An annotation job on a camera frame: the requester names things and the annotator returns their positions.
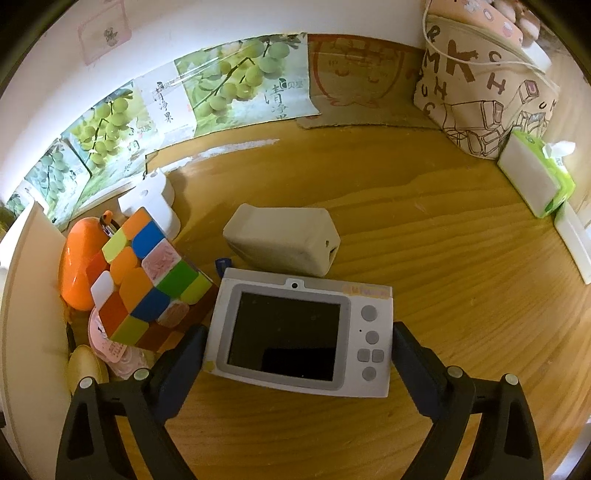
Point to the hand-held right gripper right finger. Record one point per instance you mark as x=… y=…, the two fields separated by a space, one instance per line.
x=408 y=355

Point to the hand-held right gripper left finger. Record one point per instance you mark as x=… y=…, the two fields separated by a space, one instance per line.
x=184 y=364

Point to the colourful puzzle cube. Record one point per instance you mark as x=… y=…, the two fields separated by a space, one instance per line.
x=147 y=277

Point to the white digital camera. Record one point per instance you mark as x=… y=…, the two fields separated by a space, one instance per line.
x=286 y=332

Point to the white plastic bin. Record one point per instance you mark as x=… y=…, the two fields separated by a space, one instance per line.
x=32 y=323

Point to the small blue object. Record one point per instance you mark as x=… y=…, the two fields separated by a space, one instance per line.
x=221 y=267

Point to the orange plastic object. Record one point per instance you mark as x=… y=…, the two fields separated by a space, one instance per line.
x=78 y=258

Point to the beige power adapter block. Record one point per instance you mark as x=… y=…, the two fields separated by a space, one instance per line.
x=277 y=240

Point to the white box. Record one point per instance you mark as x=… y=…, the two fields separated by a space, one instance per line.
x=575 y=240

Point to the green tissue pack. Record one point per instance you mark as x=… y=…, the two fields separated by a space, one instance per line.
x=526 y=180

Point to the letter print fabric bag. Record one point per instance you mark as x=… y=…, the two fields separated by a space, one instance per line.
x=461 y=92

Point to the brown cardboard sheet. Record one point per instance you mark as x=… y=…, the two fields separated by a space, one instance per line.
x=360 y=78

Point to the grape print cardboard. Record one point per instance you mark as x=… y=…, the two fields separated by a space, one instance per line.
x=221 y=83

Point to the pink printed pouch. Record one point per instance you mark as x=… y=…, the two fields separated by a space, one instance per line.
x=485 y=16

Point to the pink wall sticker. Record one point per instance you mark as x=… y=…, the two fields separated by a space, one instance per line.
x=104 y=32

